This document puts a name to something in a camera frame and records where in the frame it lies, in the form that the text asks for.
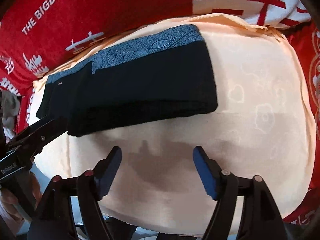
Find grey beige clothing pile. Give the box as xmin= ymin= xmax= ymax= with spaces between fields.
xmin=1 ymin=89 xmax=20 ymax=140

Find red blanket with white characters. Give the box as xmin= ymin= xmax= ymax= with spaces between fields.
xmin=1 ymin=0 xmax=311 ymax=132

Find red embroidered pillow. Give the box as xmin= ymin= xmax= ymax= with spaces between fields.
xmin=284 ymin=22 xmax=319 ymax=225

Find peach cloth mat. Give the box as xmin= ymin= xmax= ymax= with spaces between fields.
xmin=35 ymin=14 xmax=316 ymax=237

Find person left hand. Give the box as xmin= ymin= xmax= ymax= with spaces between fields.
xmin=1 ymin=172 xmax=42 ymax=235

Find black pants with blue trim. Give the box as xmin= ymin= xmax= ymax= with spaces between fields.
xmin=36 ymin=25 xmax=218 ymax=137

